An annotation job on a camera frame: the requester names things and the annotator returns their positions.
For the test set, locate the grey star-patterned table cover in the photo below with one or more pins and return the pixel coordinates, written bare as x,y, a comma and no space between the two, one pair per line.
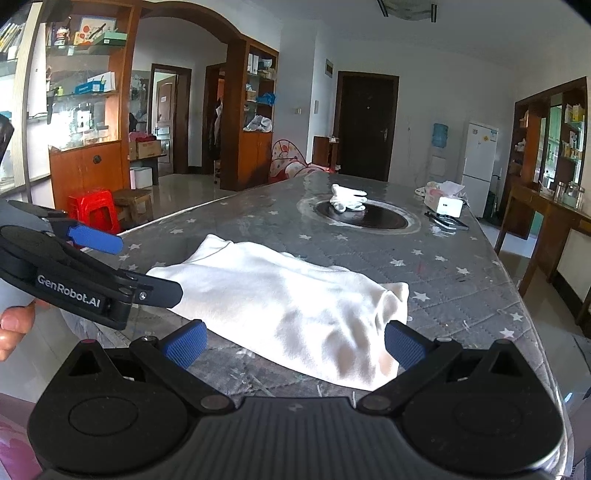
461,286

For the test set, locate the person's pink floral clothing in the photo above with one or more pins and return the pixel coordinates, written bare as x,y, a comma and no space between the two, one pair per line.
14,443

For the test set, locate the white refrigerator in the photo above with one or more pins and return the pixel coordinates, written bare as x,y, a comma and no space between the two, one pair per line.
480,166

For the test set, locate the pink play tent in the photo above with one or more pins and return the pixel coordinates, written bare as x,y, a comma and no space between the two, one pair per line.
286,161

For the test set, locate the glass jar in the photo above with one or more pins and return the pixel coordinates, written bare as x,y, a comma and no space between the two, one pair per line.
575,194
560,191

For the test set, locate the low wooden cabinet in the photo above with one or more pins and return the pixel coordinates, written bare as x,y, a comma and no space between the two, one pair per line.
323,152

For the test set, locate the round black glass hotplate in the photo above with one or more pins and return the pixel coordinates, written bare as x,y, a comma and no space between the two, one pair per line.
383,219

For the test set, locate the white gloves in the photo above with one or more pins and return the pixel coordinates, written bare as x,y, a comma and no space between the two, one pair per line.
346,198

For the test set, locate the wooden desk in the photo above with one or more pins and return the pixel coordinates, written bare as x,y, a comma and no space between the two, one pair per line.
549,212

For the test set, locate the ceiling light fixture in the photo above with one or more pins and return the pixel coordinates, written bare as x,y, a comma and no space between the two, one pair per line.
406,9

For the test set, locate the brown interior door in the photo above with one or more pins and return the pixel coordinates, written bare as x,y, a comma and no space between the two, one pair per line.
166,124

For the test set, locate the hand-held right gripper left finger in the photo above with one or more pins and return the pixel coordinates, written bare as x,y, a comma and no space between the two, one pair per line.
184,344

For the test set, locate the small wooden stool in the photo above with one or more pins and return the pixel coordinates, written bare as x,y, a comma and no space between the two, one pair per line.
134,201

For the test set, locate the white storage bin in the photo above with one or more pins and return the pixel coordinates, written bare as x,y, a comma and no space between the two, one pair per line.
142,177

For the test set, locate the cardboard box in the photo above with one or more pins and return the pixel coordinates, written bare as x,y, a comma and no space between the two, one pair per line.
147,148

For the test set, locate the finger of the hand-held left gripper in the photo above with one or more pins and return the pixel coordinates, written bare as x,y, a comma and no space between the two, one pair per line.
99,240
159,293

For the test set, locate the white plastic bag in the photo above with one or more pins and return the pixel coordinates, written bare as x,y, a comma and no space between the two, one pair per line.
257,123

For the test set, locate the black phone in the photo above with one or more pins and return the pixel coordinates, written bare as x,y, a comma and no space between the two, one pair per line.
448,222

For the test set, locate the wooden glass display cabinet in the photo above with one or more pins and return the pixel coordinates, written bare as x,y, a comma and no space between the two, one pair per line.
87,170

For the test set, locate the person's left hand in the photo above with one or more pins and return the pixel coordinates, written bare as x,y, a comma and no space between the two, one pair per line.
14,327

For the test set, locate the red plastic stool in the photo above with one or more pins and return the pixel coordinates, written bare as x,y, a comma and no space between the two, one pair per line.
92,207

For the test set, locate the small white box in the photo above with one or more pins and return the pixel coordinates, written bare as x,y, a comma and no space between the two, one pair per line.
450,206

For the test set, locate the wooden shelf cabinet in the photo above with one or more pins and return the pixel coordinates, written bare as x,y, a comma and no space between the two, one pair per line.
247,161

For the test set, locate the water dispenser with blue bottle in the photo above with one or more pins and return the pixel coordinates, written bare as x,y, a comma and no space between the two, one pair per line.
439,152

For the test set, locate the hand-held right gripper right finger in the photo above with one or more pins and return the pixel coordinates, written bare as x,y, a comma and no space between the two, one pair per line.
406,344

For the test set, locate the white garment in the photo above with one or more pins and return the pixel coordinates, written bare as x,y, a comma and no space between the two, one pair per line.
277,300

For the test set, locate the dark wooden door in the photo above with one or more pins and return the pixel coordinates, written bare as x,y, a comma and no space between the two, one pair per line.
367,129

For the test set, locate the tall wooden shelf unit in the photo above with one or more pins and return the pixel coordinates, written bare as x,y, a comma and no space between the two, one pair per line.
531,138

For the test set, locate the pink white cloth bundle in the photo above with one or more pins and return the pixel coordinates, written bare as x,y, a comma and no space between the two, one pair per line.
431,190

